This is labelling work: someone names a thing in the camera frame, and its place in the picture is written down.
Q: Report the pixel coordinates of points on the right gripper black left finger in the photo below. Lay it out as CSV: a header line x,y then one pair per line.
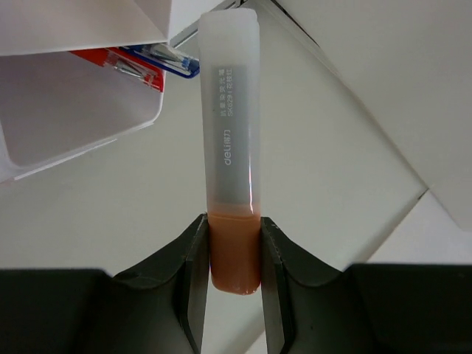
x,y
155,306

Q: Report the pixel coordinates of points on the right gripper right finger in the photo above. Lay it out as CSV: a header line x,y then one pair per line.
x,y
311,307

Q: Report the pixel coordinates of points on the red gel pen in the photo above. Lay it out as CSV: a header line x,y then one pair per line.
x,y
124,63

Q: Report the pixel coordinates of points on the blue ballpoint pen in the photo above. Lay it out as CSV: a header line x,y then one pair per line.
x,y
165,57

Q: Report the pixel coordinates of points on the orange highlighter marker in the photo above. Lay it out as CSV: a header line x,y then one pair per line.
x,y
229,48

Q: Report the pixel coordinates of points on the purple divided organizer box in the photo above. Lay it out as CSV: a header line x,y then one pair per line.
x,y
55,105

